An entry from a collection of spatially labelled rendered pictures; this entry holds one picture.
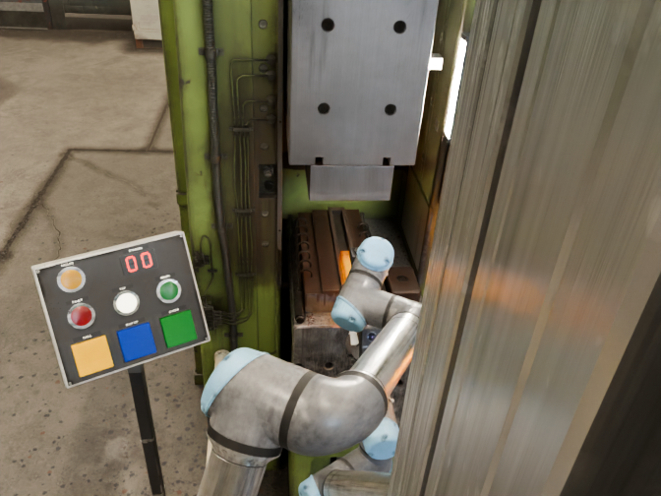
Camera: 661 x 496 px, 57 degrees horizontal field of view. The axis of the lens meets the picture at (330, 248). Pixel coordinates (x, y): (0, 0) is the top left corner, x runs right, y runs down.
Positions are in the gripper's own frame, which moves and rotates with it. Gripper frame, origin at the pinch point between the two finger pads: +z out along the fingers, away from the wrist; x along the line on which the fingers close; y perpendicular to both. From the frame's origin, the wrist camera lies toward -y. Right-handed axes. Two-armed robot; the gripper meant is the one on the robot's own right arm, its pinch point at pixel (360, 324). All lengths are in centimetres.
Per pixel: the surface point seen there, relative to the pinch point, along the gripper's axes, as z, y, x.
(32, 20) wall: 619, 78, -279
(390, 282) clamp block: 21.4, 3.6, 11.5
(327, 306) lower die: 17.2, 8.1, -6.4
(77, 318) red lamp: -4, -8, -65
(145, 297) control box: 3, -8, -51
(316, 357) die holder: 11.5, 21.6, -9.5
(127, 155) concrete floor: 300, 95, -122
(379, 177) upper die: 16.4, -31.8, 4.6
